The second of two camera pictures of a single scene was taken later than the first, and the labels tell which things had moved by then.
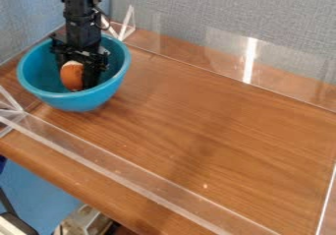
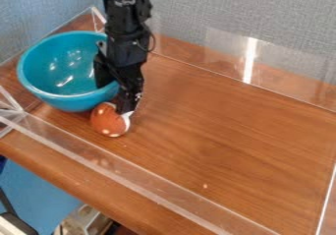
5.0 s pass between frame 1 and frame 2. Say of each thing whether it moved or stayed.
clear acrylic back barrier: stayed
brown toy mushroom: moved
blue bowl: stayed
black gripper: moved
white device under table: stayed
